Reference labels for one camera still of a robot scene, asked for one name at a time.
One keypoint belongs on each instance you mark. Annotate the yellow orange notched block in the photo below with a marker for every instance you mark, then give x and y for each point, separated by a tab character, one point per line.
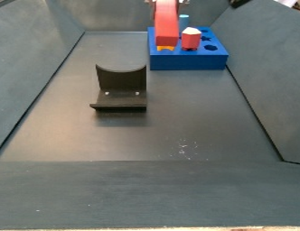
161	48

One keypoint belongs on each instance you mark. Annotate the blue shape sorter board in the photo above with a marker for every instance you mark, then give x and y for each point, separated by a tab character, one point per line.
210	55

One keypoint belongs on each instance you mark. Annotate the long red rectangular block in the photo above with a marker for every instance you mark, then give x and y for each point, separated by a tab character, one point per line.
166	23

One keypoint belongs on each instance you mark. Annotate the red pentagon block white top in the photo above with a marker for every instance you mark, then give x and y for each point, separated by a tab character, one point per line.
190	38

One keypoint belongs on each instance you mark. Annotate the light blue cylinder block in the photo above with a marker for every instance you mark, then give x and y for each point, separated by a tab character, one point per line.
184	21

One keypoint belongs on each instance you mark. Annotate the black curved fixture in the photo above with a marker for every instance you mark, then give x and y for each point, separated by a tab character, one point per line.
122	89

